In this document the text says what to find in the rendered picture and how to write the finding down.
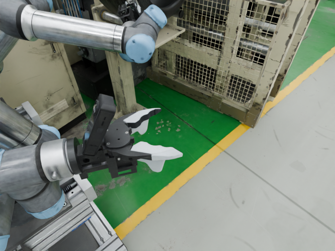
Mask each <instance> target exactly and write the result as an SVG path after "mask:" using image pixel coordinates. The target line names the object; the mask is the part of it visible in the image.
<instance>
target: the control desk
mask: <svg viewBox="0 0 335 251"><path fill-rule="evenodd" d="M1 97H2V98H3V99H4V101H5V102H6V104H7V105H8V106H10V107H11V108H13V109H14V108H17V107H19V106H22V105H21V104H22V103H24V102H27V101H29V103H30V104H31V105H32V107H33V108H34V109H35V110H36V112H37V113H38V115H39V117H40V118H41V120H42V122H43V123H44V125H48V126H52V127H54V128H56V129H57V130H58V131H59V133H60V136H61V135H63V134H64V133H66V132H67V131H69V130H70V129H72V128H73V127H75V126H76V125H77V124H79V123H80V122H82V121H83V120H85V119H86V118H87V117H86V114H85V111H86V108H85V105H84V103H83V100H82V97H81V94H80V91H79V88H78V86H77V83H76V80H75V77H74V74H73V72H72V69H71V66H70V63H69V60H68V57H67V55H66V52H65V49H64V46H63V43H60V42H54V41H49V40H43V39H37V40H36V41H27V40H22V39H20V40H19V41H18V42H17V44H16V45H15V46H14V48H13V49H12V50H11V51H10V53H9V54H8V55H7V56H6V58H5V59H4V60H3V70H2V72H1V73H0V98H1Z"/></svg>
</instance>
